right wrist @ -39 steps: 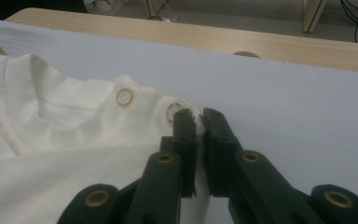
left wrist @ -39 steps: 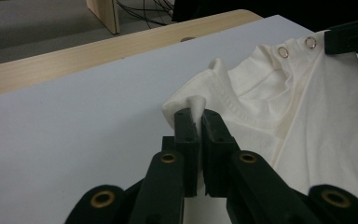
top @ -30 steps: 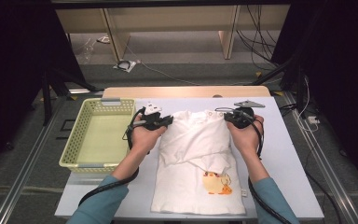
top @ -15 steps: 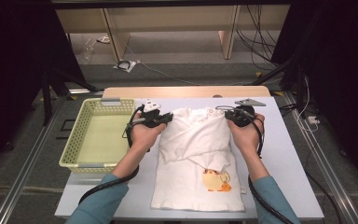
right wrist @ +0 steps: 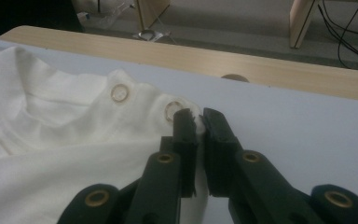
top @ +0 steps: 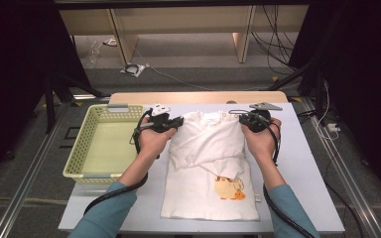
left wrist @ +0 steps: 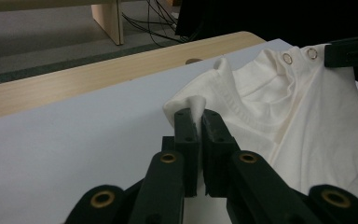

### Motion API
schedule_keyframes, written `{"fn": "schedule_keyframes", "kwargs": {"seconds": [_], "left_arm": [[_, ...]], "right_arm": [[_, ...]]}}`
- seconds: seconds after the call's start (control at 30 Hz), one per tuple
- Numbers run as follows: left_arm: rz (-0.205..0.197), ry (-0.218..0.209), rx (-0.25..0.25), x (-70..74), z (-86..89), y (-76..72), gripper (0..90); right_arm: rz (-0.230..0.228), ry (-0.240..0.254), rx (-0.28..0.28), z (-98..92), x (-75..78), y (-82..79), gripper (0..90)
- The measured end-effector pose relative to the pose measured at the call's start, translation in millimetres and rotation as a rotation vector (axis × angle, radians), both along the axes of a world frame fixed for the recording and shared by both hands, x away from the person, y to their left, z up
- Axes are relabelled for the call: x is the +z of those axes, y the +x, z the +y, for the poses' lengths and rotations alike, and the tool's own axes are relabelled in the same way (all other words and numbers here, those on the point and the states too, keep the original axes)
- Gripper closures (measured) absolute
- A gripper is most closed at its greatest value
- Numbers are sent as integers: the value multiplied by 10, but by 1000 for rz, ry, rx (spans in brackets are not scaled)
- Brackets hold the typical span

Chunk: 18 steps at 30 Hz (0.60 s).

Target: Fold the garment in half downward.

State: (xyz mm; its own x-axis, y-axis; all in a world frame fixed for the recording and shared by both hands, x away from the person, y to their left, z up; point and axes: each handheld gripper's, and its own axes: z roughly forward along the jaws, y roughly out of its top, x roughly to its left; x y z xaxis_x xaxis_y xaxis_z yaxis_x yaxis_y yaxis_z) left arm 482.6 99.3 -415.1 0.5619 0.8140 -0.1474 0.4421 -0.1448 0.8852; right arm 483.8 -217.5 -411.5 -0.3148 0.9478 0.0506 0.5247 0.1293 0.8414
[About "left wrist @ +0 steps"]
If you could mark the light wooden table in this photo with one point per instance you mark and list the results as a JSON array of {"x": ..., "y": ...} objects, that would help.
[{"x": 74, "y": 84}]

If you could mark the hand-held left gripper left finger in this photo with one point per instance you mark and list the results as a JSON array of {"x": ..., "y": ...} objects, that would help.
[{"x": 186, "y": 137}]

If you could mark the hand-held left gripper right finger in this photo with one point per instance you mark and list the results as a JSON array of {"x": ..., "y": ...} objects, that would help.
[{"x": 217, "y": 149}]

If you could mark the white t-shirt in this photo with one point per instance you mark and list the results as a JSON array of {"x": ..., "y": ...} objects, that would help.
[{"x": 307, "y": 118}]

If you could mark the black curtain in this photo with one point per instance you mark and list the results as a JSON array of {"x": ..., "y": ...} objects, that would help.
[{"x": 261, "y": 15}]

